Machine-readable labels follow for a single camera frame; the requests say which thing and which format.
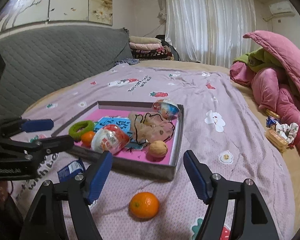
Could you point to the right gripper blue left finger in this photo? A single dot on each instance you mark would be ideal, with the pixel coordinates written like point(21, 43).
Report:
point(45, 219)

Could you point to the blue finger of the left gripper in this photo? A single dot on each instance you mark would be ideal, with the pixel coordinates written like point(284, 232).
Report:
point(29, 126)
point(55, 144)

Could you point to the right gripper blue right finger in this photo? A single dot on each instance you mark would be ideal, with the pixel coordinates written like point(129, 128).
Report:
point(251, 219)

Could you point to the blue snack packet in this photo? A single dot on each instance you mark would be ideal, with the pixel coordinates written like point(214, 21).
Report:
point(71, 170)

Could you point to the small orange tangerine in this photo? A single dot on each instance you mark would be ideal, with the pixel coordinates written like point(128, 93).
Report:
point(87, 138)

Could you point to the green fuzzy scrunchie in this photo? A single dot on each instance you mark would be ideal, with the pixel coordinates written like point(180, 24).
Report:
point(78, 129)

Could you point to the large red white snack pack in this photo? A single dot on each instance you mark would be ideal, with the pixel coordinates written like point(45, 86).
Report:
point(109, 138)

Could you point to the larger orange tangerine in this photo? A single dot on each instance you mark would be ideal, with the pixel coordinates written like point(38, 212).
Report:
point(144, 205)

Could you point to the brown walnut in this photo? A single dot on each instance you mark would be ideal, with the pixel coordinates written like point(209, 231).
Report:
point(158, 149)

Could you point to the small red egg snack pack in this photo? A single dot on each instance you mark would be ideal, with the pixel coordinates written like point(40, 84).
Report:
point(166, 108)

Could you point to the person's left hand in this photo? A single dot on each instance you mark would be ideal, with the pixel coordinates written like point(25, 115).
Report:
point(4, 194)

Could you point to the grey quilted headboard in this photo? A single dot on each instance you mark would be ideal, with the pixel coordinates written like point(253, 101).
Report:
point(41, 61)

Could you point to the pink blue book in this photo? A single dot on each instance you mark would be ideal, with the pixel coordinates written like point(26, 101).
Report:
point(125, 126)

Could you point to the small wicker basket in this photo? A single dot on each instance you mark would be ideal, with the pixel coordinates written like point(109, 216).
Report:
point(276, 138)

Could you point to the purple strawberry bed sheet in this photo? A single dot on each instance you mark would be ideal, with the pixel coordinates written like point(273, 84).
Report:
point(218, 127)

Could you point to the white floral scrunchie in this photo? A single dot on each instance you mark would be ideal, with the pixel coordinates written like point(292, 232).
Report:
point(287, 132)

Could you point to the dark shallow box tray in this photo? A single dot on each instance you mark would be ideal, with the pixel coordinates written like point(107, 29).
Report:
point(132, 160)

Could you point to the pink quilted duvet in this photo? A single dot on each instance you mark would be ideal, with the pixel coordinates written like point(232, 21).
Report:
point(270, 91)

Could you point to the stack of folded blankets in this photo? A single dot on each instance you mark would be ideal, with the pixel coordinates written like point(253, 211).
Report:
point(148, 48)

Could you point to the green blanket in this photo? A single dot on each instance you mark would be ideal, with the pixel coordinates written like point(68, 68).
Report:
point(261, 59)

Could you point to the white sheer curtain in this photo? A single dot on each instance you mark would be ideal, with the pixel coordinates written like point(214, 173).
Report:
point(210, 31)

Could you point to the white air conditioner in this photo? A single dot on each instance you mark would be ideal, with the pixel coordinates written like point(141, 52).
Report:
point(283, 7)

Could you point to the blossom wall painting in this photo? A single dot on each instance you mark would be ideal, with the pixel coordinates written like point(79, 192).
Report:
point(23, 12)

